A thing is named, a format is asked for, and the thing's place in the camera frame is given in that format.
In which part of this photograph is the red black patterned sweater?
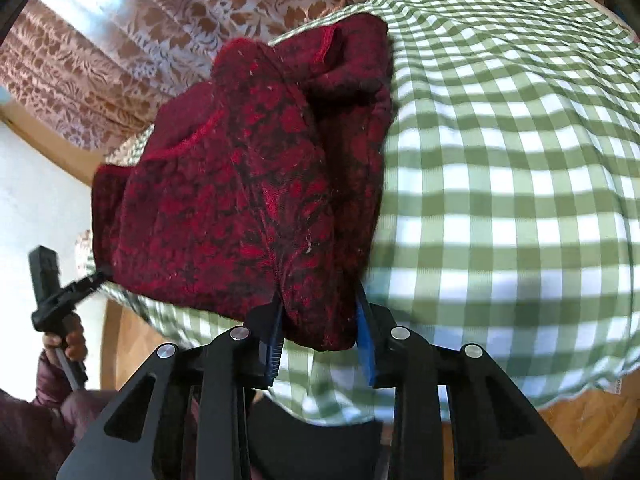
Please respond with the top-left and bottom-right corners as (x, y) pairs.
(91, 13), (394, 351)

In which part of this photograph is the person's left hand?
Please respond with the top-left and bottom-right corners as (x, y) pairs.
(42, 312), (88, 368)

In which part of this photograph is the maroon jacket sleeve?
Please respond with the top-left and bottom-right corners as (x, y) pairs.
(0, 353), (115, 479)

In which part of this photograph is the green white checkered bedsheet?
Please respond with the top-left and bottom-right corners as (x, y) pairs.
(112, 0), (639, 426)

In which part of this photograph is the brown floral curtain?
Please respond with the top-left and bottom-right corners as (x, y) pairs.
(0, 0), (606, 154)

